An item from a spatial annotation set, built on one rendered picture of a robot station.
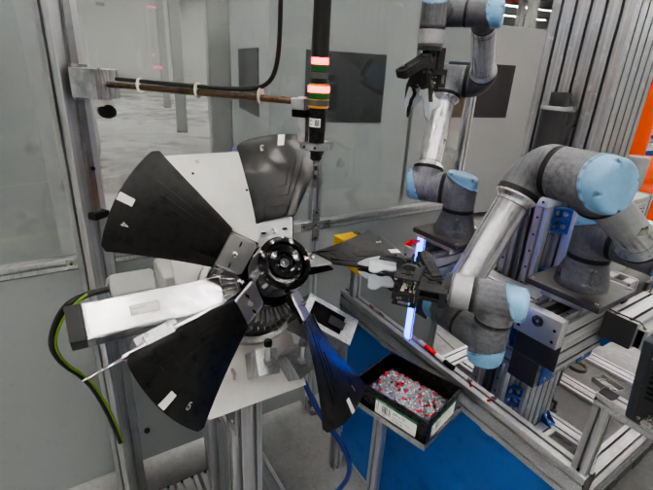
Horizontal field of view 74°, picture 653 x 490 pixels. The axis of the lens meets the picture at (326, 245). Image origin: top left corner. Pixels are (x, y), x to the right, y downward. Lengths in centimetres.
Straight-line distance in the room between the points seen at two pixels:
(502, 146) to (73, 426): 495
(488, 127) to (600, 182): 446
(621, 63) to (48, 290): 187
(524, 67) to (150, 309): 509
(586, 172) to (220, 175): 90
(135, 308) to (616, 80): 144
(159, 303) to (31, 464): 115
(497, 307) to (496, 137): 464
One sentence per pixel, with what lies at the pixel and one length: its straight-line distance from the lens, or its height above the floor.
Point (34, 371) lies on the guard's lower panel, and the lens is 181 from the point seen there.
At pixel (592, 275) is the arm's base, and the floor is 109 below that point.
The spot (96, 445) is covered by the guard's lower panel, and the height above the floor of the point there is 21.
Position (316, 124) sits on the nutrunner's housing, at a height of 150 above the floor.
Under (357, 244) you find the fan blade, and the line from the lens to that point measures 113.
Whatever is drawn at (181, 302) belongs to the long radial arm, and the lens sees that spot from 102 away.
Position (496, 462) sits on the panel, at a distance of 131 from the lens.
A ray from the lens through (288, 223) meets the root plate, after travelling 100.
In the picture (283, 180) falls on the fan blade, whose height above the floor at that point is 135.
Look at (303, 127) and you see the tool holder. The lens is 93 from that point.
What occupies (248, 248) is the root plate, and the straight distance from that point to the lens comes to 95.
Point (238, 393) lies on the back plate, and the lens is 114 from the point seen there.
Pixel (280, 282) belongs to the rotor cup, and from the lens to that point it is 91.
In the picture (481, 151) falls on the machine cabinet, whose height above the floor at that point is 80.
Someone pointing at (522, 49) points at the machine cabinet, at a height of 189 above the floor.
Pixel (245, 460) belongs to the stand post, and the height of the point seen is 55.
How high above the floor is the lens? 161
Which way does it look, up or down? 22 degrees down
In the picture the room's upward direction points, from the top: 3 degrees clockwise
